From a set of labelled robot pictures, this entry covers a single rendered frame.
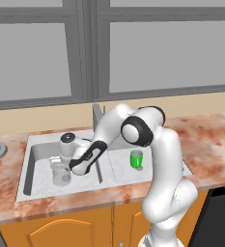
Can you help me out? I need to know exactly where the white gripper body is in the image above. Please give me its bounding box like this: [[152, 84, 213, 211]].
[[48, 155, 70, 172]]

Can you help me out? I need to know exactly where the clear glass cup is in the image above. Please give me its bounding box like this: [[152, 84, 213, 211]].
[[52, 165, 72, 188]]

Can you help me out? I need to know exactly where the grey double basin sink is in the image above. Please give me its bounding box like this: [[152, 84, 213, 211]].
[[15, 128, 194, 204]]

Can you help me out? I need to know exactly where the grey sink tap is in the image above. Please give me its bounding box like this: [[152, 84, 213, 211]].
[[91, 102, 106, 133]]

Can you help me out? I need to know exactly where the green cup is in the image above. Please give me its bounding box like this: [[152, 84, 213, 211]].
[[129, 149, 144, 172]]

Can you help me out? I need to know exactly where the orange cupboard door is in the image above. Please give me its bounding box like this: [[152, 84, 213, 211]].
[[0, 206, 114, 247], [112, 189, 212, 247]]

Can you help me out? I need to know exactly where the grey framed window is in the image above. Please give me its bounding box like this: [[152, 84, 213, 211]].
[[90, 0, 225, 101], [0, 0, 90, 111]]

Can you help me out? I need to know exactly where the black dishwasher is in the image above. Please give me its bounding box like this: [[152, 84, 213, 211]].
[[187, 184, 225, 247]]

